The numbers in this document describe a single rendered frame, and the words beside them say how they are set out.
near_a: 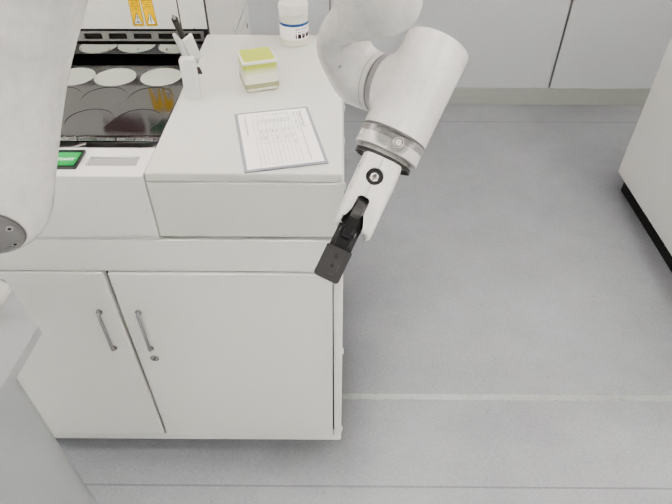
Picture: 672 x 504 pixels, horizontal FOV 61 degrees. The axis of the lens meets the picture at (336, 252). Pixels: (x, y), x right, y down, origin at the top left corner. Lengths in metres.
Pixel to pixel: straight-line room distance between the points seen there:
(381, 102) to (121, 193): 0.55
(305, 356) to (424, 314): 0.80
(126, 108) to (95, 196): 0.36
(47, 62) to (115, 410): 1.17
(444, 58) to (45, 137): 0.44
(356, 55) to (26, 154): 0.39
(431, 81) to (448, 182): 2.00
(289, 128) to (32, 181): 0.58
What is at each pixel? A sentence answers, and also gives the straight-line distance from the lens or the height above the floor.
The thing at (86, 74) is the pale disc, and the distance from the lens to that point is 1.61.
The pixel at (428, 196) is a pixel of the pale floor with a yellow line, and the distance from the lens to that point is 2.58.
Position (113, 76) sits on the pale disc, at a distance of 1.57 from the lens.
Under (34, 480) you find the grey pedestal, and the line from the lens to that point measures 1.31.
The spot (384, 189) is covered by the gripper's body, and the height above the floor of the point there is 1.13.
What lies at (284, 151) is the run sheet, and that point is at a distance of 1.04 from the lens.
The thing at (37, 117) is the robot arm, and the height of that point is 1.25.
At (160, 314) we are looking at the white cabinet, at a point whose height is 0.60.
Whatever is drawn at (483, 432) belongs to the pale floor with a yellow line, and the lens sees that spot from 1.81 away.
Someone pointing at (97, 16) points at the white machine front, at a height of 1.01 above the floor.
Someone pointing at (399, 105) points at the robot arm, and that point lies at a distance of 0.70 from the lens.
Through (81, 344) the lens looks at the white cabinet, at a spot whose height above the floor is 0.50.
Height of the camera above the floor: 1.52
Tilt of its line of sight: 42 degrees down
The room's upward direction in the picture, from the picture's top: straight up
